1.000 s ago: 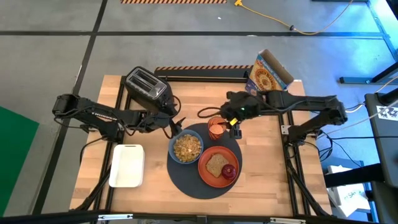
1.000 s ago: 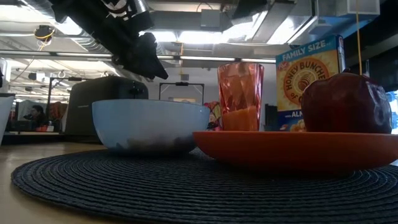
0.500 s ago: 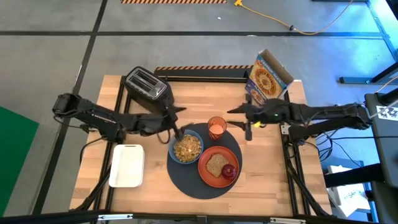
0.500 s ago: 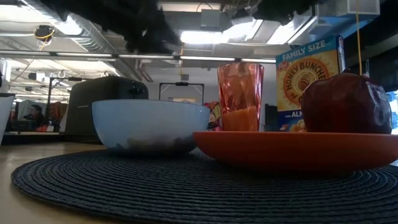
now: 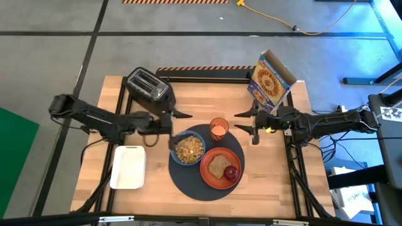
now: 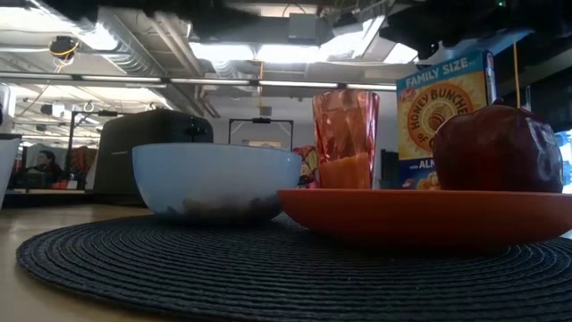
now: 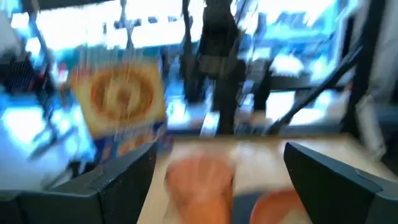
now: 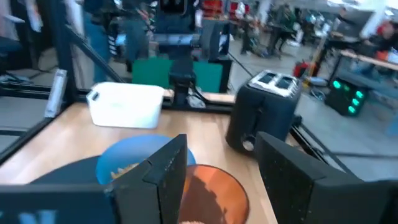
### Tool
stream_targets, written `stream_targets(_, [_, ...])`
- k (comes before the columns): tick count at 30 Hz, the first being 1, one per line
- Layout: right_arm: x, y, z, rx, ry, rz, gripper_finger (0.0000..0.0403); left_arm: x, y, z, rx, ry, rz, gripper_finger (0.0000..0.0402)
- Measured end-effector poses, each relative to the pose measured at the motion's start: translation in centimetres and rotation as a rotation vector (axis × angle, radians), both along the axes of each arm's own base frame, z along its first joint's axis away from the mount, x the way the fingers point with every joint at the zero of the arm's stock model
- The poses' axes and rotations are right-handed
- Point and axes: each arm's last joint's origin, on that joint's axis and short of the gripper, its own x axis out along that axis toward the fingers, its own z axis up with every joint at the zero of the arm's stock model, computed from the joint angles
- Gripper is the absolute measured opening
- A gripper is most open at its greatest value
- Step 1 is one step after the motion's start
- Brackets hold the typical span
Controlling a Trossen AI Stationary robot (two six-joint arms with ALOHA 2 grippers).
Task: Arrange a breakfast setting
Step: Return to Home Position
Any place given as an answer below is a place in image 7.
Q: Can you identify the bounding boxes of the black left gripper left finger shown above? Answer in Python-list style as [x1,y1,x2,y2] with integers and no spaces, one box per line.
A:
[0,142,158,224]

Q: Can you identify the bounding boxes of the standing desk with black crate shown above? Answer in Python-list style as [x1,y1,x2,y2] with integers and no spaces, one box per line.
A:
[0,51,52,96]

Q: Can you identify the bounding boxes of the orange translucent plastic tumbler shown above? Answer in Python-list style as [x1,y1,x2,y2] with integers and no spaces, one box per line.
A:
[164,153,236,224]

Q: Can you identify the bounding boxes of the silver metal mounting bracket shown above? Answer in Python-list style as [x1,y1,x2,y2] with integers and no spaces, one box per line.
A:
[200,112,221,138]

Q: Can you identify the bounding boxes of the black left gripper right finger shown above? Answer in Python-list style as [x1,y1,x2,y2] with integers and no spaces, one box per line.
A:
[283,141,398,224]

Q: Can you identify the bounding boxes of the orange plate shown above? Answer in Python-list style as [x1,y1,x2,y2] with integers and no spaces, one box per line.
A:
[248,189,312,224]

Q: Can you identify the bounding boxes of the blue yellow cereal box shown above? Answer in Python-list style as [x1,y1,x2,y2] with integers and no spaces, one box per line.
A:
[69,58,171,158]

